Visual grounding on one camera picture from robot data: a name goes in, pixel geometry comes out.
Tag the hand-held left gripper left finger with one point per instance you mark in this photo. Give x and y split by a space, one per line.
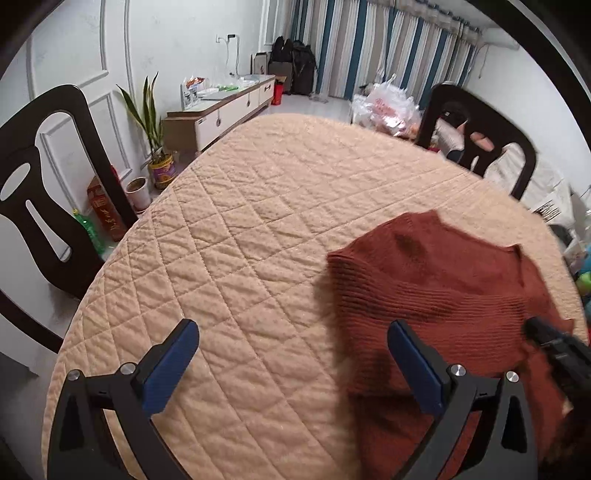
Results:
173 364

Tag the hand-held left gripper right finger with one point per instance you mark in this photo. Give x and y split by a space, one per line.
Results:
413 364

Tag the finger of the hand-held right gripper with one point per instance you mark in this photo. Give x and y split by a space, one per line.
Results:
563 355

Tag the rust red knit sweater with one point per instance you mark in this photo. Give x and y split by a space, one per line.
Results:
438 286

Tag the beige quilted table cover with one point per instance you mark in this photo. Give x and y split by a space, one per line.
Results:
254 230

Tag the green plastic bottle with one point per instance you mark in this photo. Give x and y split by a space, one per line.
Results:
90 230

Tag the red gift box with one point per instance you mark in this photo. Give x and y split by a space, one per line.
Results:
104 207

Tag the white flower pot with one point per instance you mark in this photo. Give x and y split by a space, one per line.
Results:
138 196

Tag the white printed cloth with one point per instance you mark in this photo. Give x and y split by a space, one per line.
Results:
531 175

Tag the snake plant in printed pot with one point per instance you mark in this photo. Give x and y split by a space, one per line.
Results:
162 168

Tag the pink pillow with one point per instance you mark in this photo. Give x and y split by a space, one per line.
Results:
482 141

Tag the sofa with floral cover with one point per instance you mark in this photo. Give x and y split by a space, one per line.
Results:
450 136

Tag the white red plastic bag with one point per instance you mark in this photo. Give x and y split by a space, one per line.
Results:
388 106

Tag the white TV cabinet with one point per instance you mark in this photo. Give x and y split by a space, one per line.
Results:
231 110

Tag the black wooden chair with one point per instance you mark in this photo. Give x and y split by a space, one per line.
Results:
461 94
55 99

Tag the snack packets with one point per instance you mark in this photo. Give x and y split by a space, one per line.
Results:
193 90

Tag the framed picture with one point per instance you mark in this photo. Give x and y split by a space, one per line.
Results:
259 63

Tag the cardboard box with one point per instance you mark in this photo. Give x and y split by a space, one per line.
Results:
280 69

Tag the large black backpack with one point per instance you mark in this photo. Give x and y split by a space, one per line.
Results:
304 69

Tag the blue striped curtains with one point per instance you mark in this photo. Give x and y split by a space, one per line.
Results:
360 46

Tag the small black bag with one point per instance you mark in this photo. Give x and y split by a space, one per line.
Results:
281 48

